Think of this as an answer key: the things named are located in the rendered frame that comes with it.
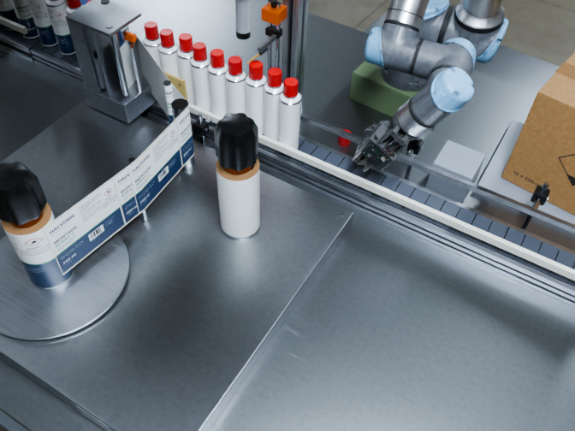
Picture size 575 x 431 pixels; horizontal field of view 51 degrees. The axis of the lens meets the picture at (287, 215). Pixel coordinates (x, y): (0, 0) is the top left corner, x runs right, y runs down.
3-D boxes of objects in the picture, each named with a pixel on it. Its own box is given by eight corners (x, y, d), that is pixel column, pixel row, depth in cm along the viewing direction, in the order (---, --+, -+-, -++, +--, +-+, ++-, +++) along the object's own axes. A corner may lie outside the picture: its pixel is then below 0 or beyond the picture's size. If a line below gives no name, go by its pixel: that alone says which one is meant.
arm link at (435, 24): (399, 26, 164) (409, -21, 154) (447, 39, 161) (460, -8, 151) (386, 50, 156) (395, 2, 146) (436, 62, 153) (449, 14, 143)
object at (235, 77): (224, 128, 155) (219, 61, 140) (234, 117, 158) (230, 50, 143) (241, 134, 154) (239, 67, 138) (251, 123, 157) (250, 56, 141)
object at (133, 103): (87, 105, 159) (63, 18, 140) (121, 80, 167) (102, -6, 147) (128, 124, 155) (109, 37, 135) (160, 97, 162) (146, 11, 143)
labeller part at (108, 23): (65, 19, 140) (64, 15, 139) (98, -2, 146) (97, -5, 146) (109, 38, 136) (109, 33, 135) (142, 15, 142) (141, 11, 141)
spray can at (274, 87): (259, 136, 154) (258, 69, 138) (275, 128, 156) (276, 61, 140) (271, 147, 151) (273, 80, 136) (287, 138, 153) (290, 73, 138)
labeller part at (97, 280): (-60, 295, 120) (-63, 292, 119) (54, 198, 138) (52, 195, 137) (53, 370, 110) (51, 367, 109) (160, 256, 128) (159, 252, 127)
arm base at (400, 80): (370, 77, 165) (376, 45, 157) (396, 52, 173) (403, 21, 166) (419, 98, 159) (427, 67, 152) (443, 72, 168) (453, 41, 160)
